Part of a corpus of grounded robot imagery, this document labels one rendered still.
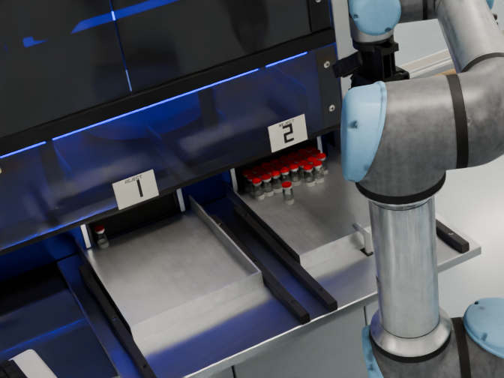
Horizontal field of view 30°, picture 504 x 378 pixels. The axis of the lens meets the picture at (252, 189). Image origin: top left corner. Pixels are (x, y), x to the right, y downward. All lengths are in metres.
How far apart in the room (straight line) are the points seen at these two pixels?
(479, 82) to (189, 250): 0.90
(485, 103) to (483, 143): 0.05
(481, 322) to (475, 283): 1.74
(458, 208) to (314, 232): 1.69
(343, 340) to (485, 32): 1.17
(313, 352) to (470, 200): 1.43
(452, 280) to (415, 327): 1.82
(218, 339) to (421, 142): 0.67
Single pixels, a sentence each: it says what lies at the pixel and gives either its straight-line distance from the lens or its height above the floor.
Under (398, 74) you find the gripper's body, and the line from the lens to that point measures 1.64.
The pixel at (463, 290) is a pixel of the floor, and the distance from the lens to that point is 3.12.
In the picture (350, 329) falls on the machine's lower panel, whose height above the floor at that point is 0.45.
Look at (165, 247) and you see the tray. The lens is 1.91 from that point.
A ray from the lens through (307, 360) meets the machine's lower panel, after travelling 2.29.
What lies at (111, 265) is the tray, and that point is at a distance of 1.90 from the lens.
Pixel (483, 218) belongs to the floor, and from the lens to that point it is 3.46.
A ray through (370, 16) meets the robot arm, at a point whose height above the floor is 1.39.
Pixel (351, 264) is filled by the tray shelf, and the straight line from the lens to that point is 1.78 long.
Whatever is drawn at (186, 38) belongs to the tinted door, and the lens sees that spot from 1.79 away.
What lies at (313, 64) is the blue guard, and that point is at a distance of 1.92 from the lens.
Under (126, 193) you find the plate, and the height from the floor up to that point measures 1.02.
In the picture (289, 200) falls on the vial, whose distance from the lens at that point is 1.96.
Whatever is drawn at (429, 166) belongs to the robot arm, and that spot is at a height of 1.34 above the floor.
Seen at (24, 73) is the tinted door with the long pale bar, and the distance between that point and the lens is 1.71.
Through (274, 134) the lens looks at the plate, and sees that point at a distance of 1.93.
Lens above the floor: 1.93
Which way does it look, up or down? 31 degrees down
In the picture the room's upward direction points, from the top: 10 degrees counter-clockwise
